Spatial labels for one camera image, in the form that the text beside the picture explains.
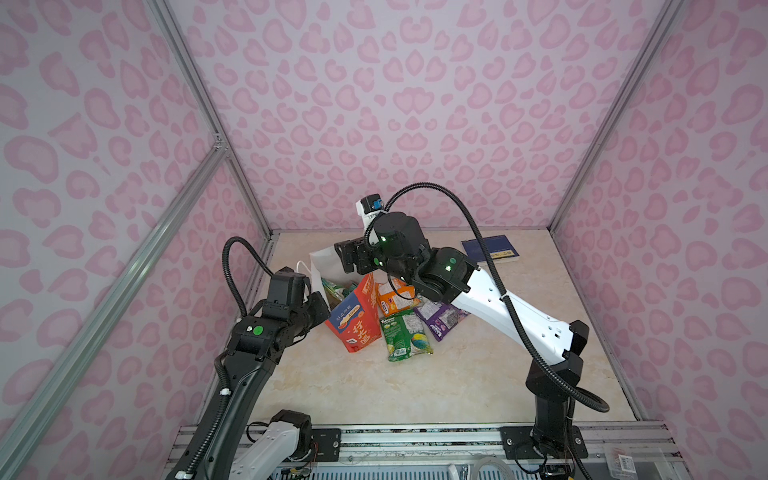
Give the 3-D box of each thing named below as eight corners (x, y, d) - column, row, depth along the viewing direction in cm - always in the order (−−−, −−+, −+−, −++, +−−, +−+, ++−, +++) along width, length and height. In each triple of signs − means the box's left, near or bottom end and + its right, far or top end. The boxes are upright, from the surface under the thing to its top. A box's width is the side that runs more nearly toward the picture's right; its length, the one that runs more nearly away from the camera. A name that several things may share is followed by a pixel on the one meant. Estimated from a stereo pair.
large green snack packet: (389, 363, 88) (389, 358, 85) (380, 321, 97) (379, 316, 94) (430, 353, 90) (431, 348, 87) (418, 313, 98) (418, 308, 96)
